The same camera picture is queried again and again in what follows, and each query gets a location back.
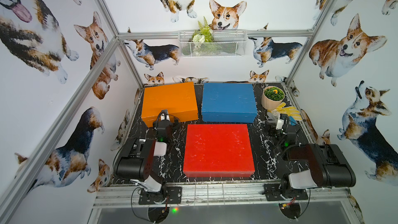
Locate orange shoebox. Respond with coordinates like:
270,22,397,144
141,82,199,128

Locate red shoebox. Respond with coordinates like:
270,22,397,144
183,124,255,177

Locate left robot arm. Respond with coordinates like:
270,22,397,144
114,110,179,198

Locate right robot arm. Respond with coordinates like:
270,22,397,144
265,113,356,196

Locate blue cloth piece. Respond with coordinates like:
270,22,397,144
289,116,297,126

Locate yellow work glove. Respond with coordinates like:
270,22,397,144
268,102,303,121

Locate potted green plant with flower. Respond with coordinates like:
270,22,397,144
261,86,285,111

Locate blue shoebox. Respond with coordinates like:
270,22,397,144
201,83,258,123

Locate artificial fern with white flower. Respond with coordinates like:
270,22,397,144
190,17,214,56

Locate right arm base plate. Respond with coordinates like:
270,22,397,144
262,184,308,201

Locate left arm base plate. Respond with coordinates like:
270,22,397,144
138,187,182,205

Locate aluminium front rail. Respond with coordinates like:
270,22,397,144
92,178,350,209

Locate white wire mesh basket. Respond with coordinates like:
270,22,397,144
178,30,248,58

